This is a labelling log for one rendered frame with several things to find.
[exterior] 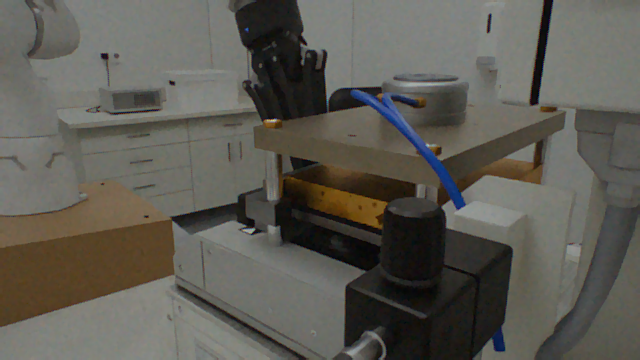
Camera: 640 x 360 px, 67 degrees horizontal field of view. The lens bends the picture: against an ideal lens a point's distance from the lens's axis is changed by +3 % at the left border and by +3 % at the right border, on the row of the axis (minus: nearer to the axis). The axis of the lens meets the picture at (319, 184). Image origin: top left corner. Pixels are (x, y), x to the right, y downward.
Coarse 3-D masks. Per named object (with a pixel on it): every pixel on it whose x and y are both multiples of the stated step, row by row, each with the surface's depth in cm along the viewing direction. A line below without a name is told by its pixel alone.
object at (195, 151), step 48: (144, 96) 281; (192, 96) 296; (240, 96) 360; (96, 144) 262; (144, 144) 277; (192, 144) 295; (240, 144) 313; (144, 192) 284; (192, 192) 303; (240, 192) 324
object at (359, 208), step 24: (312, 168) 47; (336, 168) 47; (504, 168) 47; (528, 168) 47; (288, 192) 45; (312, 192) 43; (336, 192) 41; (360, 192) 40; (384, 192) 40; (408, 192) 40; (312, 216) 44; (336, 216) 42; (360, 216) 40
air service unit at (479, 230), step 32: (384, 224) 19; (416, 224) 18; (480, 224) 24; (512, 224) 24; (384, 256) 19; (416, 256) 18; (448, 256) 22; (480, 256) 22; (512, 256) 25; (352, 288) 19; (384, 288) 19; (416, 288) 19; (448, 288) 19; (480, 288) 21; (512, 288) 26; (352, 320) 20; (384, 320) 18; (416, 320) 17; (448, 320) 18; (480, 320) 21; (352, 352) 17; (384, 352) 18; (416, 352) 18; (448, 352) 19; (480, 352) 23
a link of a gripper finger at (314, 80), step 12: (312, 60) 51; (324, 60) 53; (312, 72) 52; (324, 72) 53; (312, 84) 52; (324, 84) 54; (312, 96) 52; (324, 96) 54; (312, 108) 53; (324, 108) 54
